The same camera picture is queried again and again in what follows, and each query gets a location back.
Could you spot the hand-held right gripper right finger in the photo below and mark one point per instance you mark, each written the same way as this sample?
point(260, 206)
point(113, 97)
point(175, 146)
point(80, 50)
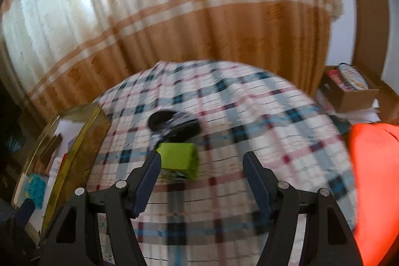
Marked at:
point(259, 186)

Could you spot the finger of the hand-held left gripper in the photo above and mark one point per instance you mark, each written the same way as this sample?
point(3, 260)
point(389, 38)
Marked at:
point(25, 211)

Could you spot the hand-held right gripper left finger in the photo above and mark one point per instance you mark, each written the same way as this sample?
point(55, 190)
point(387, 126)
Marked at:
point(149, 183)

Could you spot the green cardboard box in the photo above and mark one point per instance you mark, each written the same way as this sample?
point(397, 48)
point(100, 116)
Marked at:
point(179, 161)

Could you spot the gold metal tin box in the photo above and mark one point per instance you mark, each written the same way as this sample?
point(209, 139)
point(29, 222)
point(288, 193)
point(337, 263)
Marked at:
point(78, 153)

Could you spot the cyan toy block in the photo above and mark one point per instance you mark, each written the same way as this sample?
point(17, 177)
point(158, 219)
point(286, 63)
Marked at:
point(35, 189)

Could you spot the black patterned pouch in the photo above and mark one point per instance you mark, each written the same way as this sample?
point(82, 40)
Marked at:
point(174, 125)

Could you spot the plaid tablecloth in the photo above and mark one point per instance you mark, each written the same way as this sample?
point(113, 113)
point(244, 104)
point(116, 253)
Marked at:
point(249, 116)

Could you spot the orange cloth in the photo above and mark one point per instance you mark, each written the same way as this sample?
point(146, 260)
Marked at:
point(377, 185)

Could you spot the brown cardboard box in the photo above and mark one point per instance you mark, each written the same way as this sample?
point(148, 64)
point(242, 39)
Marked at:
point(355, 99)

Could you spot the red packet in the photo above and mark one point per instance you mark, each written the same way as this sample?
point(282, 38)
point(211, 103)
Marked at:
point(335, 79)

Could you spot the round blue cookie tin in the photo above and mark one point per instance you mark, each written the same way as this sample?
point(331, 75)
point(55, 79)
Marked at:
point(352, 76)

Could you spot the cream and orange curtain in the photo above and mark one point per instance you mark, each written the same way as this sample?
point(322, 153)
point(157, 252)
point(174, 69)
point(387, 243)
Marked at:
point(156, 19)

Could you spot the brown wooden wardrobe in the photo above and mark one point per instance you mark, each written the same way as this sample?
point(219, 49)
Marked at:
point(367, 19)

